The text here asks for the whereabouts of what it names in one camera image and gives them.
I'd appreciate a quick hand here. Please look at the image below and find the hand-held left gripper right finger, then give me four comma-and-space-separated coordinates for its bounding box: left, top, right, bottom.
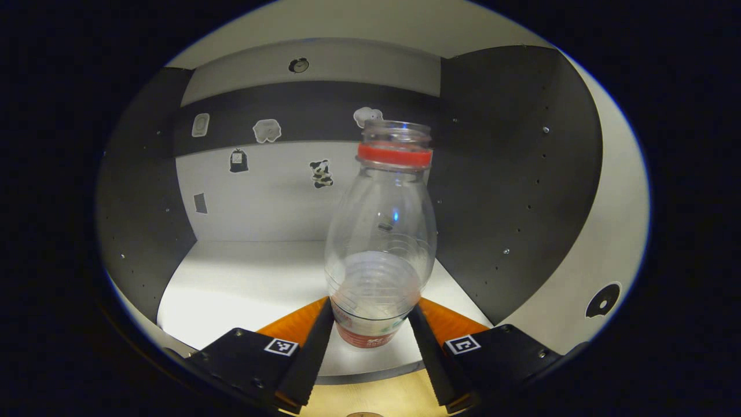
407, 297, 562, 415

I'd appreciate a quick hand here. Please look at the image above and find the clear plastic bottle red label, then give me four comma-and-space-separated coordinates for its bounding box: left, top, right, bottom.
324, 120, 438, 349

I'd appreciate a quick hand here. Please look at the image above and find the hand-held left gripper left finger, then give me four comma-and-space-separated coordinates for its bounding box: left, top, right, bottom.
185, 297, 336, 415

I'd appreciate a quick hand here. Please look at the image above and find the white cabinet with dark interior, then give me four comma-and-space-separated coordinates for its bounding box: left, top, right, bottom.
96, 38, 606, 386

